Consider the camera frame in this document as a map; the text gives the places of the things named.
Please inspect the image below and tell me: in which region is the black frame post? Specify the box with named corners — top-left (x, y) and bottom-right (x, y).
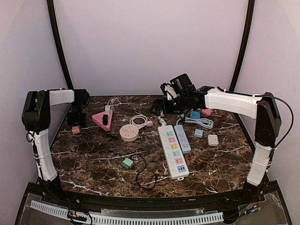
top-left (46, 0), bottom-right (74, 89)
top-left (229, 0), bottom-right (255, 91)

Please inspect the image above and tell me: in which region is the white cube charger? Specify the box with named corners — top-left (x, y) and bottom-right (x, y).
top-left (208, 134), bottom-right (219, 146)

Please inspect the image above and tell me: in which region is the pink plug adapter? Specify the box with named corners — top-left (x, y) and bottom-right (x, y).
top-left (202, 109), bottom-right (212, 117)

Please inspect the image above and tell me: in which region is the white slotted cable duct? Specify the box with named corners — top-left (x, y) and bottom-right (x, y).
top-left (30, 200), bottom-right (224, 225)

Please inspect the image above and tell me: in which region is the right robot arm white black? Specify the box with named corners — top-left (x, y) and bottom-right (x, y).
top-left (150, 85), bottom-right (282, 186)

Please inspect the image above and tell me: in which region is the pink triangular power socket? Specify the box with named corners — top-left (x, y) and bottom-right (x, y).
top-left (92, 111), bottom-right (113, 131)

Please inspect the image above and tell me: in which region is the pink round power socket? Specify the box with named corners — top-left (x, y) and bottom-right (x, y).
top-left (120, 124), bottom-right (139, 142)

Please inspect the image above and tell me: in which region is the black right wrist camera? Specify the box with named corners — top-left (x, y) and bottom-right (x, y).
top-left (160, 74), bottom-right (196, 100)

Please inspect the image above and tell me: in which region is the blue plug adapter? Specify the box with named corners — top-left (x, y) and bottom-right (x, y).
top-left (190, 111), bottom-right (201, 120)

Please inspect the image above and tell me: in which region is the black plug adapter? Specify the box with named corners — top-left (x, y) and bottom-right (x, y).
top-left (102, 114), bottom-right (108, 126)

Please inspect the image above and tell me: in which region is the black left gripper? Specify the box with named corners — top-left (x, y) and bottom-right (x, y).
top-left (67, 102), bottom-right (86, 128)

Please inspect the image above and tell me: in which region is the green plug adapter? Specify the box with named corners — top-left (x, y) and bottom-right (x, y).
top-left (121, 158), bottom-right (134, 170)

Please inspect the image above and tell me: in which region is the small pink cube plug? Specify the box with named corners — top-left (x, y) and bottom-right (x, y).
top-left (72, 126), bottom-right (81, 134)

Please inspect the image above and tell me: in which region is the thin black cable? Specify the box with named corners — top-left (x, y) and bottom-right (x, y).
top-left (103, 124), bottom-right (158, 190)

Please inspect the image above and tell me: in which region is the grey-blue charger block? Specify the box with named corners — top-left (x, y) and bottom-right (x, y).
top-left (194, 129), bottom-right (203, 138)

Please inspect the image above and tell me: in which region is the black right frame post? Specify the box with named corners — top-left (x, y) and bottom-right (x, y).
top-left (229, 0), bottom-right (255, 91)

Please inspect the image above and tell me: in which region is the white multicolour power strip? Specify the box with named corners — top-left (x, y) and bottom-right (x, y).
top-left (157, 116), bottom-right (189, 181)

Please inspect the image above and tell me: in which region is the grey-blue power strip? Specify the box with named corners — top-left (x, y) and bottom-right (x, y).
top-left (173, 112), bottom-right (214, 154)

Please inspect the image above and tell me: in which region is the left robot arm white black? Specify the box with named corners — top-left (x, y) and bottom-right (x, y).
top-left (22, 89), bottom-right (90, 204)

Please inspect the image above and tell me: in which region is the black front table rail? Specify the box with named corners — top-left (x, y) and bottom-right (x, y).
top-left (25, 181), bottom-right (282, 213)

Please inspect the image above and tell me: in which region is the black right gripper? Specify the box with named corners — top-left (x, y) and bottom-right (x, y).
top-left (150, 94), bottom-right (189, 116)

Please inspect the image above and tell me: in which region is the black left frame post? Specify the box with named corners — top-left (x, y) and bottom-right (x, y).
top-left (46, 0), bottom-right (74, 89)

